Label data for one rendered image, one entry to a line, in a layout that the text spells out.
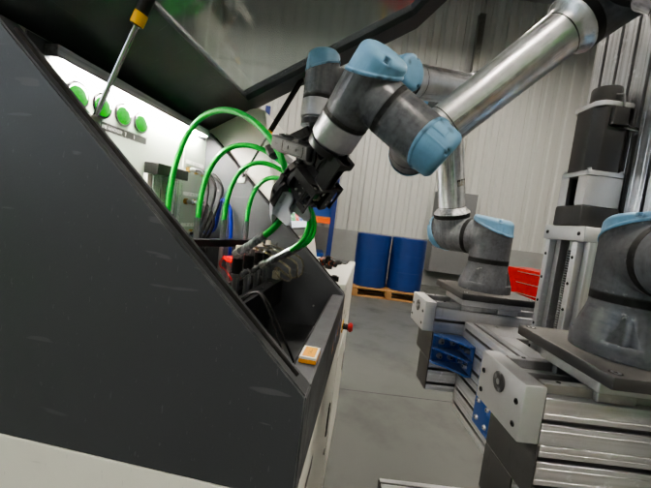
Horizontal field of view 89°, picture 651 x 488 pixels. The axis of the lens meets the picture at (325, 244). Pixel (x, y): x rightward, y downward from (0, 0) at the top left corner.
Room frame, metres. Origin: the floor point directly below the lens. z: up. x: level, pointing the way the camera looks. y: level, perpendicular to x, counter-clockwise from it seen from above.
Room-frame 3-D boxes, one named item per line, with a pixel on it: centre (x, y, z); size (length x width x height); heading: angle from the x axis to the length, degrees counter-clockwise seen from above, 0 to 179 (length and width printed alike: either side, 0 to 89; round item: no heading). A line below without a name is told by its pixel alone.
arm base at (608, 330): (0.54, -0.51, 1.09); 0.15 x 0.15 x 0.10
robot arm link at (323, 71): (0.79, 0.05, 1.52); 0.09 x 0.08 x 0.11; 126
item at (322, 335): (0.79, -0.02, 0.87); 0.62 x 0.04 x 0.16; 173
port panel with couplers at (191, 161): (1.10, 0.44, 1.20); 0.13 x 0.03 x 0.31; 173
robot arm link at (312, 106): (0.79, 0.05, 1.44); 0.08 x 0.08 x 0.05
